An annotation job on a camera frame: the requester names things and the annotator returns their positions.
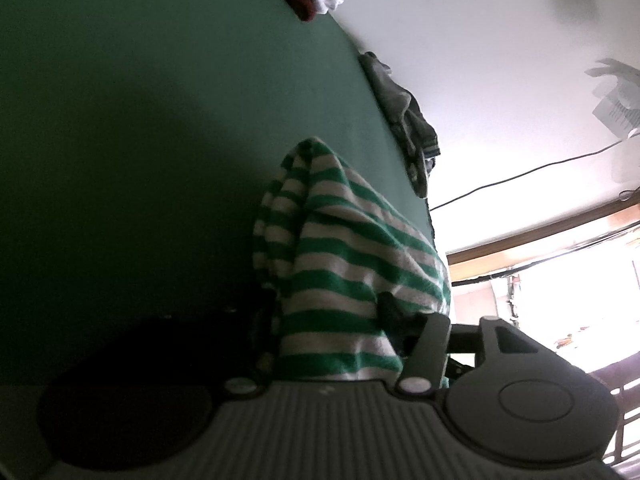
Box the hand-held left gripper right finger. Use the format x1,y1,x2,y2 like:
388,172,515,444
377,292,558,397

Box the white papers on wall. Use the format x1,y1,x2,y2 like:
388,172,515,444
585,57,640,141

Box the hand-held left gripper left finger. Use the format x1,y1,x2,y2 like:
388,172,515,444
115,294,277,399

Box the black wall cable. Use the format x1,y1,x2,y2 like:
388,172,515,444
430,137,626,211

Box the wooden window frame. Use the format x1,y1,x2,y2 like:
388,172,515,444
445,195,640,281

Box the green white striped shirt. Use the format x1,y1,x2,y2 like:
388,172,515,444
251,136,453,383

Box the grey striped garment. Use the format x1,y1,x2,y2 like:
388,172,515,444
359,51,441,200

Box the green bed sheet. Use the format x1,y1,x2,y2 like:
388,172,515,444
0,0,438,391

